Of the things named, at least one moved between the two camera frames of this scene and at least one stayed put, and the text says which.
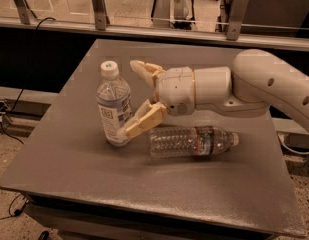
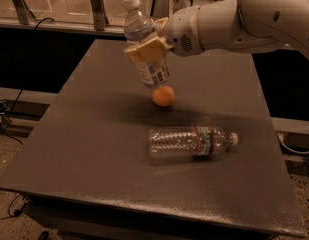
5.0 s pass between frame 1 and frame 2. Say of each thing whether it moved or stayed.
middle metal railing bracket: stayed
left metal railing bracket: stayed
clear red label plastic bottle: stayed
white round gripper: moved
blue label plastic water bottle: moved
